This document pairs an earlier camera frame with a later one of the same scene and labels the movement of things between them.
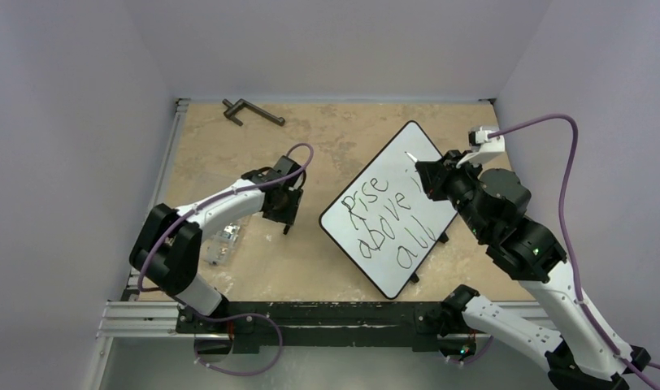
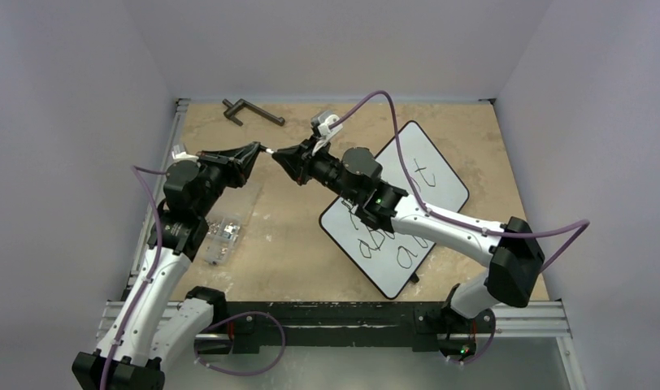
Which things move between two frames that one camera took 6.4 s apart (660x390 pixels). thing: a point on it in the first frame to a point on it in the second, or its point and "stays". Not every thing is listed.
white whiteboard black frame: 383,218 stays
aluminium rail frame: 131,318 stays
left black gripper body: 284,212 to 217,176
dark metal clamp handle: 240,105 stays
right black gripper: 435,179 to 309,163
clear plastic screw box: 219,247 stays
